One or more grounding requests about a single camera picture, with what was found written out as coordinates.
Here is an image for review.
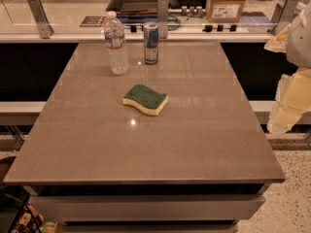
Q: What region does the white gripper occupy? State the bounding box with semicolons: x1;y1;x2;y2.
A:
264;3;311;134

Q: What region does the red bull can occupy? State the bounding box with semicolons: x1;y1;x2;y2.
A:
144;22;158;64

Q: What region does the cardboard box with label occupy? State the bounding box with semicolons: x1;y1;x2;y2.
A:
206;0;246;22

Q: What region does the green and yellow sponge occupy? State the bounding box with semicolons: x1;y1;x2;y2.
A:
122;84;168;117

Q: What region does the dark open tray bin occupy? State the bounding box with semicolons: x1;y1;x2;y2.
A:
106;0;157;15

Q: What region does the clear plastic water bottle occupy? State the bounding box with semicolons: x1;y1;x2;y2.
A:
103;11;129;75

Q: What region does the snack bags basket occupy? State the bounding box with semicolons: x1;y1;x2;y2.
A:
9;205;60;233

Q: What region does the right metal bracket post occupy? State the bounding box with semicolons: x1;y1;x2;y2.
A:
271;0;299;35

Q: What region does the metal bracket post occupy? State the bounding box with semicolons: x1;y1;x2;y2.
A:
27;0;53;39
157;0;169;39
271;0;299;35

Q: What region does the middle metal bracket post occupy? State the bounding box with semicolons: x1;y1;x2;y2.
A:
157;0;169;39

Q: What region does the left metal bracket post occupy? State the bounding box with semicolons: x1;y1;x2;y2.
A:
27;0;53;39

